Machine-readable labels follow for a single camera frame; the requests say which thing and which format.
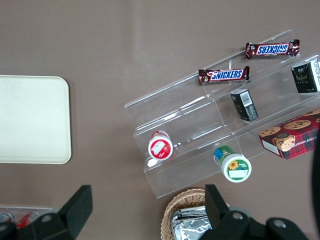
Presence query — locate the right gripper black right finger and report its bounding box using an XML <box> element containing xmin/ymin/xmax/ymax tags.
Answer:
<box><xmin>202</xmin><ymin>184</ymin><xmax>251</xmax><ymax>240</ymax></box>

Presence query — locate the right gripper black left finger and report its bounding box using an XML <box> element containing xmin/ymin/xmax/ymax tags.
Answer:
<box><xmin>31</xmin><ymin>184</ymin><xmax>93</xmax><ymax>240</ymax></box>

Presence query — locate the light tan wicker basket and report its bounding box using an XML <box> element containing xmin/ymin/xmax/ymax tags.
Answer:
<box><xmin>160</xmin><ymin>187</ymin><xmax>231</xmax><ymax>240</ymax></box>

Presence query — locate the cream rectangular tray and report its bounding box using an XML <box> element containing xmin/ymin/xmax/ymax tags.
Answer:
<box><xmin>0</xmin><ymin>75</ymin><xmax>73</xmax><ymax>165</ymax></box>

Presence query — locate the silver foil pack stack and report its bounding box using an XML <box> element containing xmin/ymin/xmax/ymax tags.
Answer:
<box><xmin>170</xmin><ymin>205</ymin><xmax>214</xmax><ymax>240</ymax></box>

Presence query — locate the clear acrylic bottle rack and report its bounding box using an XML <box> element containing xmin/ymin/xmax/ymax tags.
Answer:
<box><xmin>0</xmin><ymin>205</ymin><xmax>54</xmax><ymax>227</ymax></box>

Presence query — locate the green lid yogurt cup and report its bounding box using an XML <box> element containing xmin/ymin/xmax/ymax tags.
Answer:
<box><xmin>213</xmin><ymin>145</ymin><xmax>253</xmax><ymax>183</ymax></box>

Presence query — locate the red lid yogurt cup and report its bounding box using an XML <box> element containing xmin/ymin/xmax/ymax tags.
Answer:
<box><xmin>147</xmin><ymin>130</ymin><xmax>174</xmax><ymax>161</ymax></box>

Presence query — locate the clear acrylic stepped stand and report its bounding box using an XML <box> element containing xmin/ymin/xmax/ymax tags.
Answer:
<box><xmin>124</xmin><ymin>29</ymin><xmax>320</xmax><ymax>200</ymax></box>

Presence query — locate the red tartan cookie box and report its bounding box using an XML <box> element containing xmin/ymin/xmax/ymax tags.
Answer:
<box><xmin>258</xmin><ymin>107</ymin><xmax>320</xmax><ymax>161</ymax></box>

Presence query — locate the small black tea box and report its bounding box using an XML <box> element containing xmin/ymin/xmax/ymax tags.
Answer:
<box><xmin>229</xmin><ymin>88</ymin><xmax>259</xmax><ymax>123</ymax></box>
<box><xmin>291</xmin><ymin>59</ymin><xmax>320</xmax><ymax>94</ymax></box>

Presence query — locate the brown snickers bar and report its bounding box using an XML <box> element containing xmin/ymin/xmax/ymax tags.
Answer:
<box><xmin>245</xmin><ymin>39</ymin><xmax>301</xmax><ymax>61</ymax></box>
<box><xmin>198</xmin><ymin>65</ymin><xmax>251</xmax><ymax>86</ymax></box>

